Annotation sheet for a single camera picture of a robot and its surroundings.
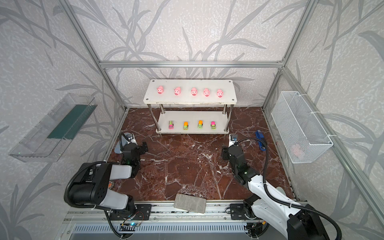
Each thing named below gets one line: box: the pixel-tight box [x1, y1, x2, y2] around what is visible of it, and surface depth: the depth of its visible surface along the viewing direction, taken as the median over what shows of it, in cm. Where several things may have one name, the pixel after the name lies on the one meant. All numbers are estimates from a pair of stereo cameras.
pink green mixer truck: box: [210, 121, 216, 130], surface depth 101 cm
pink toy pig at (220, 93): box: [217, 88, 224, 98], surface depth 80 cm
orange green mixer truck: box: [197, 120, 204, 129], surface depth 102 cm
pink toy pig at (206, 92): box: [203, 88, 210, 97], surface depth 80 cm
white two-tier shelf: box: [143, 79, 237, 135], surface depth 88 cm
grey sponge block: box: [173, 193, 207, 214], surface depth 75 cm
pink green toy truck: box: [168, 120, 175, 130], surface depth 101 cm
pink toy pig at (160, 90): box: [156, 85, 164, 95], surface depth 82 cm
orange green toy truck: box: [183, 121, 189, 130], surface depth 101 cm
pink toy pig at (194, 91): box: [191, 87, 198, 96], surface depth 80 cm
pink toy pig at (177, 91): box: [174, 86, 181, 96], surface depth 80 cm
